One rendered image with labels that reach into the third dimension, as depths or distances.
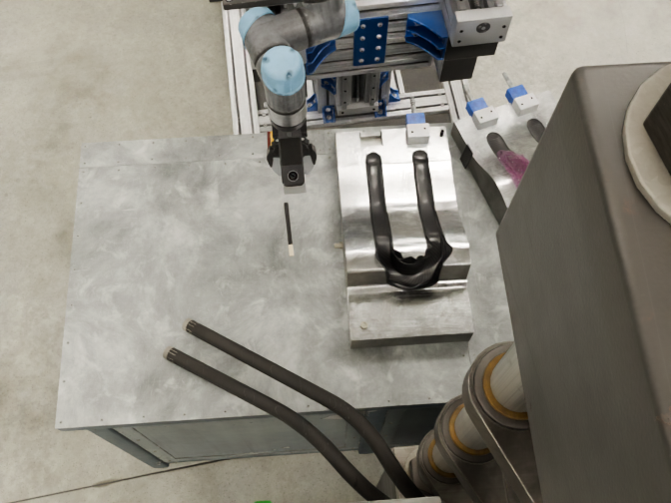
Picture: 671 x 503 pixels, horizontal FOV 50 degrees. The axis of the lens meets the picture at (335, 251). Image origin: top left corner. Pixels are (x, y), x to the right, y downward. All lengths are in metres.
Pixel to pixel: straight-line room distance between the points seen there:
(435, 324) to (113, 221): 0.79
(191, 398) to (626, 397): 1.28
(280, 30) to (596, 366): 1.07
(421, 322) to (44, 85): 2.04
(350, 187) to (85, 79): 1.68
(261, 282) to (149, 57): 1.63
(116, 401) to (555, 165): 1.30
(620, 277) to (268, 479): 2.03
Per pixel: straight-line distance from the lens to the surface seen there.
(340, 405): 1.41
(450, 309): 1.55
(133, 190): 1.78
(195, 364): 1.54
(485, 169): 1.69
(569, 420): 0.43
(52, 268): 2.68
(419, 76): 2.67
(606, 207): 0.36
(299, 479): 2.32
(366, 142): 1.71
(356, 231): 1.54
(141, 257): 1.70
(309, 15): 1.38
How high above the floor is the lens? 2.30
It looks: 66 degrees down
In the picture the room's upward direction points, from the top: straight up
